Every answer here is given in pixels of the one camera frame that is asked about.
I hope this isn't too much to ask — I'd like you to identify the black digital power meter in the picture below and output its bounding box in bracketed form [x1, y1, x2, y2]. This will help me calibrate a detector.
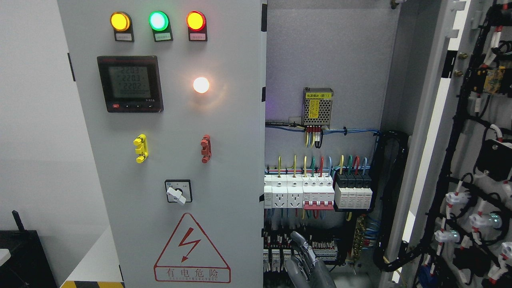
[97, 55, 164, 113]

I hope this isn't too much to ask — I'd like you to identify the green indicator lamp left door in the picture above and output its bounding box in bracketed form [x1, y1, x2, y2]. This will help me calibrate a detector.
[148, 10, 173, 42]

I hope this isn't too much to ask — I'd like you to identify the black surge protector block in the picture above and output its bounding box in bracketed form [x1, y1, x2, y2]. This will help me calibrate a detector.
[334, 173, 375, 213]

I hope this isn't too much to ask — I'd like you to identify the grey cabinet door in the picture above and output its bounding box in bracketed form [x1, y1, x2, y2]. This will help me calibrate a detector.
[373, 0, 511, 288]
[57, 0, 266, 288]

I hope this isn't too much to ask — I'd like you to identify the red electric hazard warning sticker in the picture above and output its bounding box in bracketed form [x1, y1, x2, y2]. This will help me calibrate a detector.
[154, 213, 232, 283]

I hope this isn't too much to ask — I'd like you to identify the perforated metal power supply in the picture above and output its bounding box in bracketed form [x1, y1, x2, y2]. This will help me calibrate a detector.
[302, 87, 334, 126]

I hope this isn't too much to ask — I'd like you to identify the yellow terminal connector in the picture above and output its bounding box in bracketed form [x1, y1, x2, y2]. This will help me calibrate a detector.
[133, 134, 149, 164]

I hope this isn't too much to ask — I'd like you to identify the white glowing indicator lamp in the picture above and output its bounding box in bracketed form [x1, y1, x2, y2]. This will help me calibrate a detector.
[193, 77, 210, 94]

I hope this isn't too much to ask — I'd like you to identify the white breaker and socket row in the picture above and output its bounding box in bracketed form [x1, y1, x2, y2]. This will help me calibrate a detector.
[264, 173, 334, 211]

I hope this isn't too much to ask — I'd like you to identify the red indicator lamp left door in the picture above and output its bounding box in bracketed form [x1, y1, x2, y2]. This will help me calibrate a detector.
[186, 10, 207, 42]

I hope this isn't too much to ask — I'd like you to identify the white rotary selector switch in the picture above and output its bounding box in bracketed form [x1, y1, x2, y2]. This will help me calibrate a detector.
[164, 179, 193, 205]

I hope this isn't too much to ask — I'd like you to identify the red terminal connector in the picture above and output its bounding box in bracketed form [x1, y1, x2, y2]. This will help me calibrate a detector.
[200, 134, 212, 164]

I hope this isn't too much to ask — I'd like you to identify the lower relay and breaker row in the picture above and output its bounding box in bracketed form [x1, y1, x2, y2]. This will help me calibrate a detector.
[261, 227, 340, 273]

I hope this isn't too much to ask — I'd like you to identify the black box with antenna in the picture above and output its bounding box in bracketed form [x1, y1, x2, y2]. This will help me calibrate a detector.
[0, 211, 57, 288]

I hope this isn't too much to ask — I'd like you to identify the yellow indicator lamp left door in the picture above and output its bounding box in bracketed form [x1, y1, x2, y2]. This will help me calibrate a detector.
[110, 11, 134, 42]

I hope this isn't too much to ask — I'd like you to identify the black cable loom right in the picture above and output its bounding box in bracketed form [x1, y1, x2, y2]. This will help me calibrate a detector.
[372, 130, 424, 273]

